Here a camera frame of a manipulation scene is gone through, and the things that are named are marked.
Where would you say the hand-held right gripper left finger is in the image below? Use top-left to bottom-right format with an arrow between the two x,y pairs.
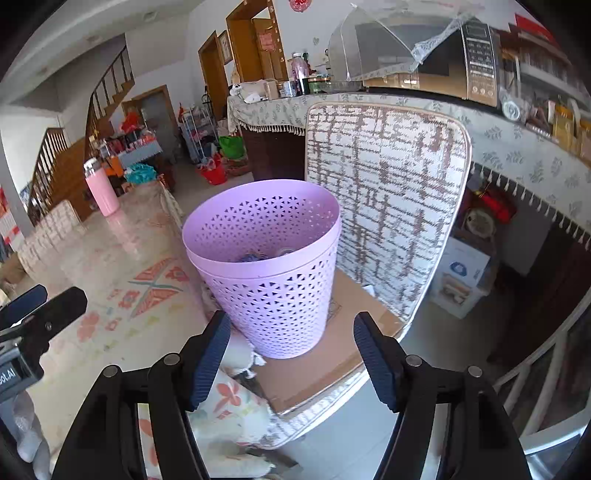
53,310 -> 232,480

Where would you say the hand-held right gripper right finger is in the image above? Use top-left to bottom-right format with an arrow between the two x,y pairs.
353,311 -> 529,480

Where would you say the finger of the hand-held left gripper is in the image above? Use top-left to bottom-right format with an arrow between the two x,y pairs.
0,285 -> 48,329
0,287 -> 88,365

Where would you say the purple plastic basket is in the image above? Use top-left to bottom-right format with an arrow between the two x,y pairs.
181,180 -> 343,360

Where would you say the person's left hand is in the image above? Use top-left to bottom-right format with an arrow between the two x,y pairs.
9,392 -> 51,480

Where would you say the flat cardboard sheet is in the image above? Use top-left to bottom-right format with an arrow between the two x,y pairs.
255,269 -> 403,415

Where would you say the patterned chair back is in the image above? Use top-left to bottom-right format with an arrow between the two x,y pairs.
18,200 -> 86,273

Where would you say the white carton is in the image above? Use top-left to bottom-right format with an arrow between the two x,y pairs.
431,237 -> 491,319

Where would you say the pink thermos flask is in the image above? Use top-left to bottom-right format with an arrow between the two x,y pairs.
84,158 -> 120,217

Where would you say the wooden staircase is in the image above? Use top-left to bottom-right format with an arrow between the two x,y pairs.
28,46 -> 134,222

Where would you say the teal plastic bag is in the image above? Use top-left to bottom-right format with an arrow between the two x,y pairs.
126,164 -> 157,184

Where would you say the chair with woven cover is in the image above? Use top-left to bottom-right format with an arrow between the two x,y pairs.
256,102 -> 472,449

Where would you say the table with checked cloth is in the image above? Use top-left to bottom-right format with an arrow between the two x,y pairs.
108,138 -> 163,169

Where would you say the green bag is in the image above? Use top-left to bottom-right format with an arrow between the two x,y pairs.
218,135 -> 245,160

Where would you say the leaf print sideboard cloth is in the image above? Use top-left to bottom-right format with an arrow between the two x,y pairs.
228,92 -> 591,241

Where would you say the wooden door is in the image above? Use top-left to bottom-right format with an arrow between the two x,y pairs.
198,31 -> 232,123

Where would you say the purple drink bottle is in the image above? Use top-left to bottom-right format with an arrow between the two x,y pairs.
290,53 -> 311,95

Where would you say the mesh food cover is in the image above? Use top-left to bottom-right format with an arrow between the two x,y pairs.
327,4 -> 476,84

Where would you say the microwave oven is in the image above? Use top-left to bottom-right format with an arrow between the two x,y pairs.
362,21 -> 502,103

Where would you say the white wire rack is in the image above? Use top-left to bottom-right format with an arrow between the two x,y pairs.
180,106 -> 218,164

